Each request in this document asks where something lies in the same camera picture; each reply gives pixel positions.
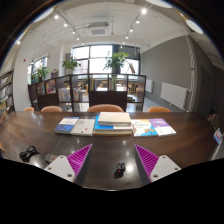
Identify coiled black cable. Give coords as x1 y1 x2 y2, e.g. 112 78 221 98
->
18 145 41 163

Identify large white radiator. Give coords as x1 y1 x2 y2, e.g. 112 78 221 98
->
160 81 190 111

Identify colourful illustrated book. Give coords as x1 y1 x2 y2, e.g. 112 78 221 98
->
130 118 159 138

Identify dark blue book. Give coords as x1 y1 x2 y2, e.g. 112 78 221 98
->
53 116 80 135

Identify dark wooden shelf unit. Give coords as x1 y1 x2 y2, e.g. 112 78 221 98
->
27 72 148 113

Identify small potted plant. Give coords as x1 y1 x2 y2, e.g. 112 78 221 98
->
61 56 81 76

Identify blue and white book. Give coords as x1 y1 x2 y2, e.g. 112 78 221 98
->
92 114 134 134

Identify potted plant by window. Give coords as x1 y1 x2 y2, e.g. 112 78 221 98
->
31 66 51 83

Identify small black charger block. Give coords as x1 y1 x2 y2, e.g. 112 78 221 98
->
115 162 127 175

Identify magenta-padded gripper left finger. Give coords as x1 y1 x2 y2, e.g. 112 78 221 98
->
43 143 94 187

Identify white book with red mark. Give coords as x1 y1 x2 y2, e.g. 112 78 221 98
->
70 118 96 137

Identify wall bookshelf unit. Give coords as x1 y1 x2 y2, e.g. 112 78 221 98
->
0 68 15 118

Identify purple and white book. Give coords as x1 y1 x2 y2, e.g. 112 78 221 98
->
147 117 178 138

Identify small white radiator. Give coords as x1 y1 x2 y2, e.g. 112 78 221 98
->
145 78 155 94

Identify thin yellow book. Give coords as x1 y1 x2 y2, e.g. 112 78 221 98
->
92 130 134 137

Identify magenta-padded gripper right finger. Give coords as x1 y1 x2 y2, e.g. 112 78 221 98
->
133 143 182 186

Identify large potted plant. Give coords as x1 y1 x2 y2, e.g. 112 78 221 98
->
102 51 130 75

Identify ceiling lights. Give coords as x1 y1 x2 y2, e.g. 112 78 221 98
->
14 0 205 46

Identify ceiling air conditioner vent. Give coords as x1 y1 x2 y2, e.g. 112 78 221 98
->
87 21 111 37

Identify orange chairs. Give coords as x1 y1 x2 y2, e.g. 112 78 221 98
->
23 103 173 114

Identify blue table sign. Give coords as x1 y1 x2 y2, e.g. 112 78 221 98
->
212 127 224 146

